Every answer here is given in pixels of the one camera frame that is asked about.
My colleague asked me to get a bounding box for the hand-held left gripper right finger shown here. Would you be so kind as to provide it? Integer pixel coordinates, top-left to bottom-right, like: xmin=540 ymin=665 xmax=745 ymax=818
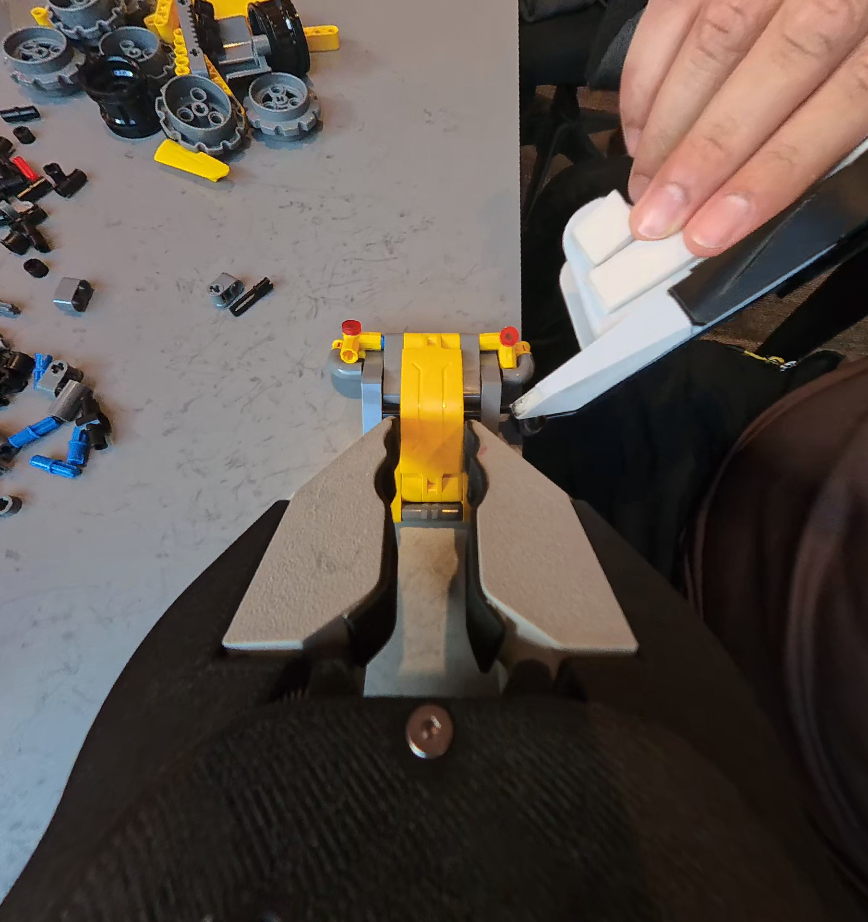
xmin=467 ymin=419 xmax=639 ymax=656

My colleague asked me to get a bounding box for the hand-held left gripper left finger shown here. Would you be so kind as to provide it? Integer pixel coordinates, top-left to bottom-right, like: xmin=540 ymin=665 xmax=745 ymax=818
xmin=221 ymin=415 xmax=400 ymax=655

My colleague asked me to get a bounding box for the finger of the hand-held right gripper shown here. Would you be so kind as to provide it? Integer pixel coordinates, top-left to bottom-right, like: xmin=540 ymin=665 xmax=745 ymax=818
xmin=512 ymin=290 xmax=696 ymax=422

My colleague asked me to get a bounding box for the yellow curved brick assembly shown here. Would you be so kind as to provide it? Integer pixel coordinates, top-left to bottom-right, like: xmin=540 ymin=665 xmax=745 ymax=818
xmin=326 ymin=319 xmax=534 ymax=524

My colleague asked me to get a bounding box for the grey desk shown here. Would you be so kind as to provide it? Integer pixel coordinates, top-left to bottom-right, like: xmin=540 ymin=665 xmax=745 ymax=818
xmin=0 ymin=0 xmax=523 ymax=898

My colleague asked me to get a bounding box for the person's right hand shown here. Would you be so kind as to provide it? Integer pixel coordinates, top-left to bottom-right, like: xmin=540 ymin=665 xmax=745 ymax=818
xmin=617 ymin=0 xmax=868 ymax=256

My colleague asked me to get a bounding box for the small black connector piece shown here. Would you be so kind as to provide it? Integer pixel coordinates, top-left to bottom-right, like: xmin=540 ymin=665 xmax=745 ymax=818
xmin=229 ymin=277 xmax=275 ymax=318

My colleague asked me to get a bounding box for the yellow wedge panel piece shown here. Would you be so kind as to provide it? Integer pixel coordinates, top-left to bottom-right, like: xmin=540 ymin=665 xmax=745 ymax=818
xmin=153 ymin=138 xmax=231 ymax=182

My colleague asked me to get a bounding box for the pile of small brick parts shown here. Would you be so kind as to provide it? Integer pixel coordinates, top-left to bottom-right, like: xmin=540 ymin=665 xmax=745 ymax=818
xmin=0 ymin=104 xmax=116 ymax=530

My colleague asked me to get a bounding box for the heap of grey wheel hubs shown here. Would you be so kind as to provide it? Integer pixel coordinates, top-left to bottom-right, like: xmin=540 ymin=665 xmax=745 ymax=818
xmin=2 ymin=0 xmax=340 ymax=157

